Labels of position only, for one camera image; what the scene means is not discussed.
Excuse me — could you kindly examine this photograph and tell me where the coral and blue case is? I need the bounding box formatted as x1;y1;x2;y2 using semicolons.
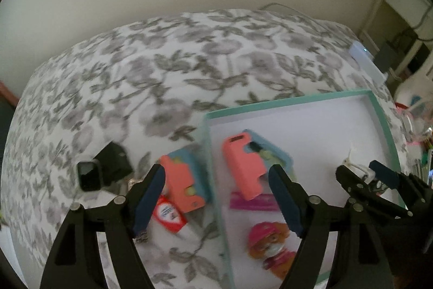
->
221;129;294;201
159;148;214;213

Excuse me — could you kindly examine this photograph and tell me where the teal shallow box tray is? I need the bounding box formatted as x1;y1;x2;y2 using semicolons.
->
197;89;403;289

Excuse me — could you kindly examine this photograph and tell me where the magenta plastic stick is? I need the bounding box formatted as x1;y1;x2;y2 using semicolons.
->
229;192;281;210

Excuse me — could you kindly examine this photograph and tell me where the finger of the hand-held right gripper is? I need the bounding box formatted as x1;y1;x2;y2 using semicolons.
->
369;160;433;208
336;165;414;219

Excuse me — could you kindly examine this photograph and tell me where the clear plastic container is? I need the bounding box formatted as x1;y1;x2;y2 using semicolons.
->
394;94;433;144

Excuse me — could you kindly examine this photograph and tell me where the white cable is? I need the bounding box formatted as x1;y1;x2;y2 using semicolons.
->
259;2;305;15

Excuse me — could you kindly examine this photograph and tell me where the red and white bottle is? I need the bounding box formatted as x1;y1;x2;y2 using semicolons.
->
152;194;204;236

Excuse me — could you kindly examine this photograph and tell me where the pink toy dog figure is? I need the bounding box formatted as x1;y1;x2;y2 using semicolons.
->
248;222;301;279

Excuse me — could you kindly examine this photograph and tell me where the reddish brown board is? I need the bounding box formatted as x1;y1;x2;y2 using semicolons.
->
0;81;21;107

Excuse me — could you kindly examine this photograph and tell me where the grey floral blanket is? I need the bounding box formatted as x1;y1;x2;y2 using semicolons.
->
2;9;406;289

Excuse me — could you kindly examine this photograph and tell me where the white oblong device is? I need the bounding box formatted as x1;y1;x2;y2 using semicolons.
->
350;41;388;83

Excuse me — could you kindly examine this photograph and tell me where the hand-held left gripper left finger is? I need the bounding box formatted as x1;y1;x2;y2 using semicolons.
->
40;163;166;289

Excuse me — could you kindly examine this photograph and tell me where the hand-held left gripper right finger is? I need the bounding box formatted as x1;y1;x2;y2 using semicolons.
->
268;164;395;289

